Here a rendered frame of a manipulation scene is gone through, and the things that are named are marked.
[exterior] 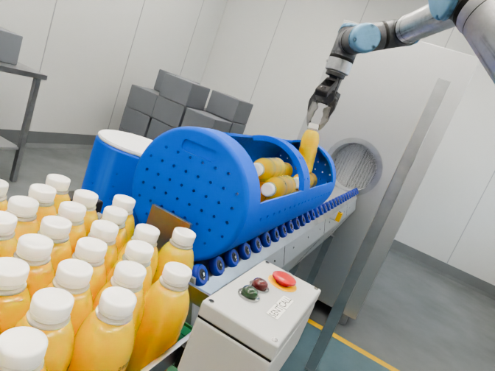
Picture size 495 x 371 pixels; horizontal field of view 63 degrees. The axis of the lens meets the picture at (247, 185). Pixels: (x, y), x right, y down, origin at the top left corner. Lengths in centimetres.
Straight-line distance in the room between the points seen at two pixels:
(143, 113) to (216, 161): 406
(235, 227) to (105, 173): 66
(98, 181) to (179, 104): 324
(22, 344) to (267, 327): 25
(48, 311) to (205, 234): 46
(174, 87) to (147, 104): 41
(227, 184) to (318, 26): 557
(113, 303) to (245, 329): 15
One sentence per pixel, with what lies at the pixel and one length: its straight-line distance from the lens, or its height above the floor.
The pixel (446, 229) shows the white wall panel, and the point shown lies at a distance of 591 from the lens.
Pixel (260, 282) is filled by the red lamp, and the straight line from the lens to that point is 55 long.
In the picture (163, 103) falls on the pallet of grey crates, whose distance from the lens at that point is 468.
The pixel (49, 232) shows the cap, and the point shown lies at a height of 107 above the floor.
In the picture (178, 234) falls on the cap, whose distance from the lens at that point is 69.
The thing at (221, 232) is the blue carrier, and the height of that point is 106.
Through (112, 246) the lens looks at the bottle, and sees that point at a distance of 65.
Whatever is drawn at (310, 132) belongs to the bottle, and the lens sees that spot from 151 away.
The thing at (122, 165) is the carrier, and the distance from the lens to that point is 134.
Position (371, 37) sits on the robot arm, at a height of 163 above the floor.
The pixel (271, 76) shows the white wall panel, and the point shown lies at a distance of 634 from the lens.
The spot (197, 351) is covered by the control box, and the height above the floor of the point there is 104.
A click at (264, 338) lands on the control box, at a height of 110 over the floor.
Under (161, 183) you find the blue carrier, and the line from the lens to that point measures 89.
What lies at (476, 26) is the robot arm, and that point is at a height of 158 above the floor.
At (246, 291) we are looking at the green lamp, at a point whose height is 111.
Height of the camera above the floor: 134
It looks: 13 degrees down
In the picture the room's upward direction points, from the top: 21 degrees clockwise
